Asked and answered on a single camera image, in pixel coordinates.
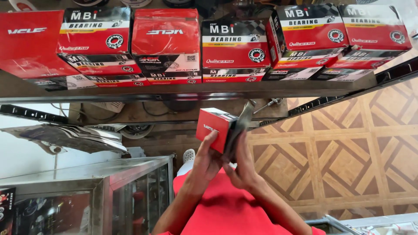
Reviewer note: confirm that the person's right hand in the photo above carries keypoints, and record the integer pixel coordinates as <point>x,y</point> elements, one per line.
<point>245,173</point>

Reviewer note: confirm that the person's left hand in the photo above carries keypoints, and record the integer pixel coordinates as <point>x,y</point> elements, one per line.
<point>204,163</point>

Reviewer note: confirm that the small red black box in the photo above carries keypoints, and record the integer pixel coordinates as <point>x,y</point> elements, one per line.
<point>214,129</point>

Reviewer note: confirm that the person's white clog shoe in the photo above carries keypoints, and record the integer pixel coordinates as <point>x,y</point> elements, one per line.
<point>188,156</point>

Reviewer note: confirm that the small metal tool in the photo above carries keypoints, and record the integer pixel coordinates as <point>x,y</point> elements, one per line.
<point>268,103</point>

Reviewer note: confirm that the grey metal shelf rack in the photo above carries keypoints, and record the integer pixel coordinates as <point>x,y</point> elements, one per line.
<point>183,91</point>

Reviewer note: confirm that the round black white wheel part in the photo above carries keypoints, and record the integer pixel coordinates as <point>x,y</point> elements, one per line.
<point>136,130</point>

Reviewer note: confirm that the glass display cabinet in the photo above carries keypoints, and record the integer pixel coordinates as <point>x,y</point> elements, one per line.
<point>98,195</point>

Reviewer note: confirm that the white fan housing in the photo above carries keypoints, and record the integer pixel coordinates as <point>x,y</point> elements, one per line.
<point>107,106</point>

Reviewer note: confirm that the stack of red bearing boxes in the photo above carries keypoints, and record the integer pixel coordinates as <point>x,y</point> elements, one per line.
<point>233,42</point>

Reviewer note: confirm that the metal framed glass counter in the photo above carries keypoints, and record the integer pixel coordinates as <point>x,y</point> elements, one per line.
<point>362,225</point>

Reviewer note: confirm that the large plain red carton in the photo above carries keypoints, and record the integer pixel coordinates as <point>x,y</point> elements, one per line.
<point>166,36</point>
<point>29,45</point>

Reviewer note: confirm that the pile of grey papers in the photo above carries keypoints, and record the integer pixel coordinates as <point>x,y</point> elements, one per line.
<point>68,138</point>

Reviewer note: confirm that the printed dark carton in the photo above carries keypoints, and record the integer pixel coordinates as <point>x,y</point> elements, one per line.
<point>6,210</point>

